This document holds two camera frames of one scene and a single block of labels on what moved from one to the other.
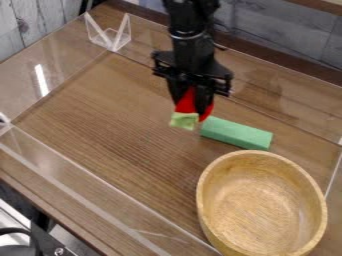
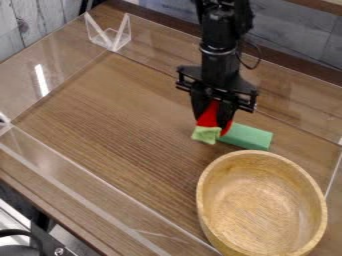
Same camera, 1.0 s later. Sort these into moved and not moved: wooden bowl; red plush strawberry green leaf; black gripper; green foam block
Moved: black gripper; red plush strawberry green leaf
Not moved: green foam block; wooden bowl
